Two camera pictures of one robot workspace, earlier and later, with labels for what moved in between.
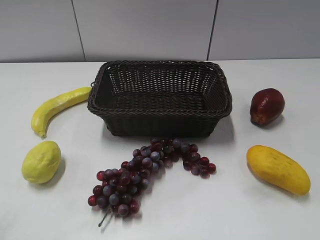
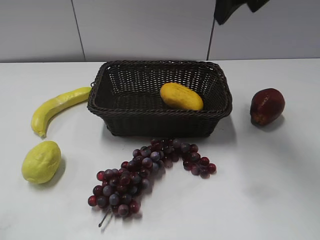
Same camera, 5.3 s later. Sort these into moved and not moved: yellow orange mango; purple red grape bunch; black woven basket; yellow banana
Moved: yellow orange mango
Not moved: black woven basket; yellow banana; purple red grape bunch
